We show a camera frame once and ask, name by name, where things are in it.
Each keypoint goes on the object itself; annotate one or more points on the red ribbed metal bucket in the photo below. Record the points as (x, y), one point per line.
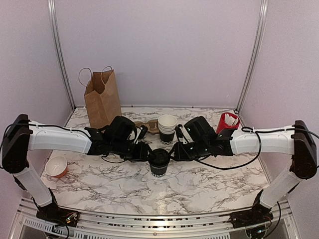
(222, 125)

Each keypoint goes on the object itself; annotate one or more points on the aluminium left corner post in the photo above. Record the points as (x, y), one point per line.
(59, 53)

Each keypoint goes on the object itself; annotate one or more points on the orange paper bowl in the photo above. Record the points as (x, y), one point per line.
(56, 167)

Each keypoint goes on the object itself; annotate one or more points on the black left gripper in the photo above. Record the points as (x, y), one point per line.
(141, 155)

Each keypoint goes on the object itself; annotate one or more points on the black plastic cup lid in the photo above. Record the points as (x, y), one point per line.
(159, 157)

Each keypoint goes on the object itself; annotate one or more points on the cardboard cup carrier tray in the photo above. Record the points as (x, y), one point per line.
(152, 126)

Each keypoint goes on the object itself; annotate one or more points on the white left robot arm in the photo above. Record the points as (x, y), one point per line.
(24, 135)

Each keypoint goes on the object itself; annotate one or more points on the single black paper cup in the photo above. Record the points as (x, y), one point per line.
(158, 171)

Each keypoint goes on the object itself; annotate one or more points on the aluminium front rail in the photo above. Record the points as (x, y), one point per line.
(220, 225)

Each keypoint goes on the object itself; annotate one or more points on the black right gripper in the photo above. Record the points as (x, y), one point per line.
(179, 155)

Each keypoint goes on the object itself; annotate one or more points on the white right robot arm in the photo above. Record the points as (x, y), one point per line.
(296, 141)

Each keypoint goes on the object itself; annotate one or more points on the brown paper bag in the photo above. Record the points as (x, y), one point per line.
(102, 98)

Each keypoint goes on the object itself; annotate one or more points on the stack of black paper cups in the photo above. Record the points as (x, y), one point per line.
(167, 124)

